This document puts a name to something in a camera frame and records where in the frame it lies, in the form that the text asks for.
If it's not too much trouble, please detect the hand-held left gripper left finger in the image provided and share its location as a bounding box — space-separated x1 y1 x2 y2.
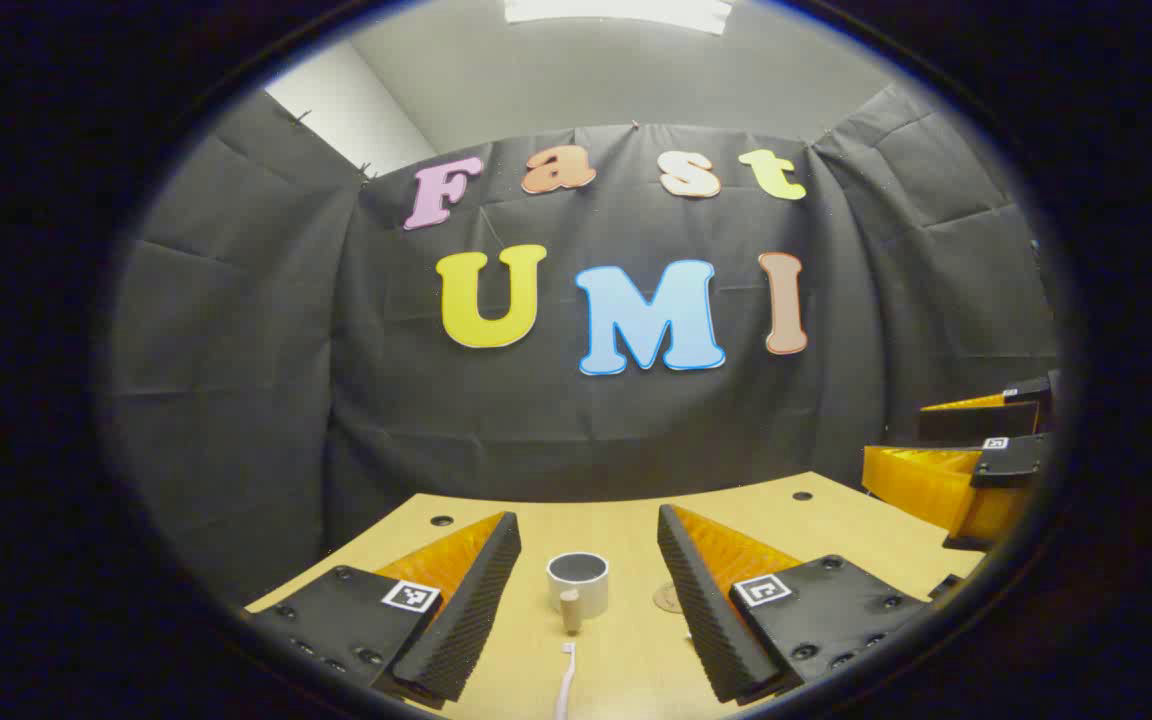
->
244 512 523 711

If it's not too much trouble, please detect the white ceiling light panel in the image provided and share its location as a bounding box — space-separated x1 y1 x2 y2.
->
504 0 734 37

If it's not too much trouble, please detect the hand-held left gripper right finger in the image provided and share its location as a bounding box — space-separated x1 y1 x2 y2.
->
658 504 937 706

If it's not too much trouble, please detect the white cup with peg handle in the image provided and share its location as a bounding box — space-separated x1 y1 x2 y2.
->
547 551 610 634

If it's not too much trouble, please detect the pale pink toothbrush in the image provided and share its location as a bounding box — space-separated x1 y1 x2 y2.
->
553 642 578 720

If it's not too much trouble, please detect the light wooden desktop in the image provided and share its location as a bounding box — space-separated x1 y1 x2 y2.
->
244 472 987 720

